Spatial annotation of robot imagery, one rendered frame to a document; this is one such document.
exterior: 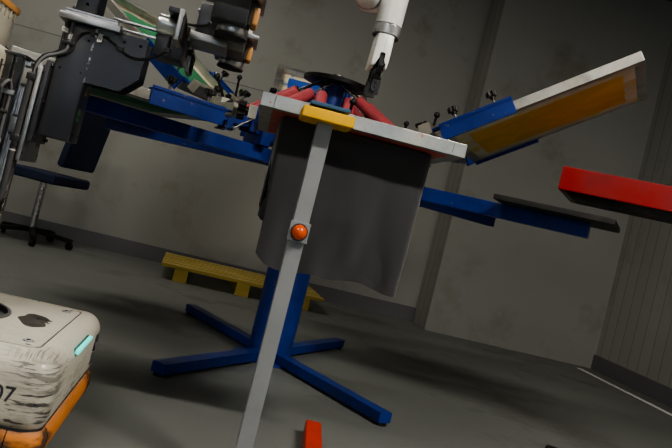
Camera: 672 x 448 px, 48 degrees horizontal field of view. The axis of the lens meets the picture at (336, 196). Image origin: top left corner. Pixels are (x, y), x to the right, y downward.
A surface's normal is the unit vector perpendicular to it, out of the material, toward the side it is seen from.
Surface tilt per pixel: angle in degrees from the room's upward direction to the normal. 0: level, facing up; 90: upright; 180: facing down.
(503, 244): 90
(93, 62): 90
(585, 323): 90
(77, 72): 90
